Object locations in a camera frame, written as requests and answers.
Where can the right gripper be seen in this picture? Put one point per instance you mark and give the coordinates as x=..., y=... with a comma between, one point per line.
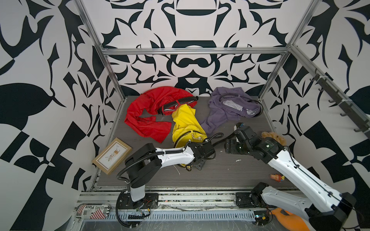
x=231, y=149

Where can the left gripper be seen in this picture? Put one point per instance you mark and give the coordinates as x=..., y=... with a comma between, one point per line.
x=201, y=165

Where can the yellow trousers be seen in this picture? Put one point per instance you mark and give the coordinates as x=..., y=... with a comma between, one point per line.
x=185, y=116

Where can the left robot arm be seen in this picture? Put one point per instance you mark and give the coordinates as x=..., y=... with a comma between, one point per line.
x=143, y=165

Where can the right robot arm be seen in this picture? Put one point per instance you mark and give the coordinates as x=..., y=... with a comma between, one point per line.
x=325, y=208

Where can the purple trousers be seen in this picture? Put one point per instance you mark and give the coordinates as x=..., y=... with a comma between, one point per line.
x=219, y=115

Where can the black belt in red trousers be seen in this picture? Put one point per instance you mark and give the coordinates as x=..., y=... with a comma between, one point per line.
x=169, y=108

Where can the red trousers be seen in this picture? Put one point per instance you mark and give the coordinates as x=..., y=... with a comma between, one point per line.
x=142, y=112

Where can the brown teddy bear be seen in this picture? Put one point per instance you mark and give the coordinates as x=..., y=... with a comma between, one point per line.
x=275, y=136

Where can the small red figurine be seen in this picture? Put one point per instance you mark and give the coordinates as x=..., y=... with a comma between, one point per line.
x=277, y=177

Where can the framed picture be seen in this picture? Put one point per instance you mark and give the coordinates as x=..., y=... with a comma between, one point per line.
x=112, y=156

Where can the orange monster plush toy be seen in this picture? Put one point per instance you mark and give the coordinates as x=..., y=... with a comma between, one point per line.
x=289, y=220

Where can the striped printed card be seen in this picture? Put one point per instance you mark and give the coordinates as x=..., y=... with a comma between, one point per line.
x=93, y=211

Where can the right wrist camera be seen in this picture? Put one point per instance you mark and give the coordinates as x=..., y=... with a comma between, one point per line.
x=238, y=125

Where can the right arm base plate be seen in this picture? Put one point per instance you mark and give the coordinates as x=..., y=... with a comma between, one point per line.
x=249, y=200

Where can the white cable duct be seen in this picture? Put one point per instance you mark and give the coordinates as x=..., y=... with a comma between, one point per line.
x=220, y=215

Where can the black coat hook rail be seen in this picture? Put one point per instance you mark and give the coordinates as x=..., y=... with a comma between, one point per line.
x=349, y=108

